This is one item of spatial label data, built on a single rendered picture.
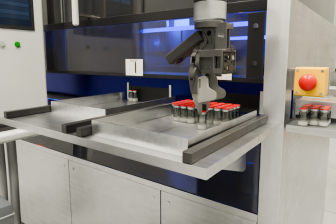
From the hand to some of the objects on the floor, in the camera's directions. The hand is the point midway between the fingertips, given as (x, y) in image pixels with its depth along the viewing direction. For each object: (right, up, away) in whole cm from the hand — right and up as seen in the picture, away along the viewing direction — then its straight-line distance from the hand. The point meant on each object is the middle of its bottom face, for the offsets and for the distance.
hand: (200, 107), depth 71 cm
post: (+22, -91, +23) cm, 97 cm away
